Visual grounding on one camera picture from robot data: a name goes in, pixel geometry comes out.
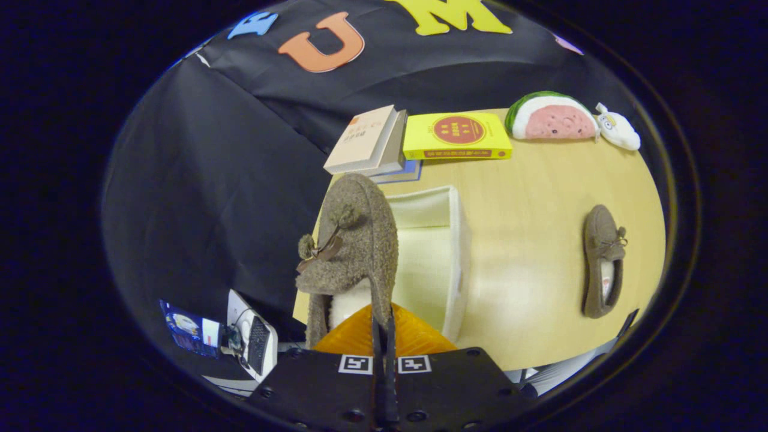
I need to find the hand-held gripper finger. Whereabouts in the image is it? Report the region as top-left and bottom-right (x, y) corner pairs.
(249, 303), (385, 430)
(384, 303), (538, 430)

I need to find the beige fabric storage box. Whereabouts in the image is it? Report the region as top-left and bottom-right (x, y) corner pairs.
(327, 185), (472, 344)

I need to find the brown fuzzy shoe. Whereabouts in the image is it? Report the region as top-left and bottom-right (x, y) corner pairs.
(295, 173), (400, 350)
(581, 204), (628, 319)

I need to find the white device with black grille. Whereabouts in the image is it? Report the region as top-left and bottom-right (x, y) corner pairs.
(227, 289), (278, 383)

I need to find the blue printed card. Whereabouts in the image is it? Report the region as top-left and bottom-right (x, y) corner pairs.
(159, 299), (223, 359)

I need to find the blue book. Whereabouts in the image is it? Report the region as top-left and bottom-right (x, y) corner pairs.
(372, 159), (423, 184)

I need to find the beige book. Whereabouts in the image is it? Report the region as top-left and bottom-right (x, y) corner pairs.
(323, 105), (398, 175)

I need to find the yellow book with red circle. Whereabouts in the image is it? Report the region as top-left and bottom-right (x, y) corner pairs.
(403, 112), (514, 161)

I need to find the black backdrop cloth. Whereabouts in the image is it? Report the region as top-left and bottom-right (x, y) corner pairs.
(102, 0), (661, 367)

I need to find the watermelon plush toy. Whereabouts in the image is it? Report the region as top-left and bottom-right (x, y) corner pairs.
(505, 91), (601, 141)

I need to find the white plush toy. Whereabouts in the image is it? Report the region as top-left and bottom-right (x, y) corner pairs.
(595, 102), (641, 151)

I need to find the black table bracket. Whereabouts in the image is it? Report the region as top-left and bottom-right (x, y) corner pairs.
(615, 308), (640, 340)

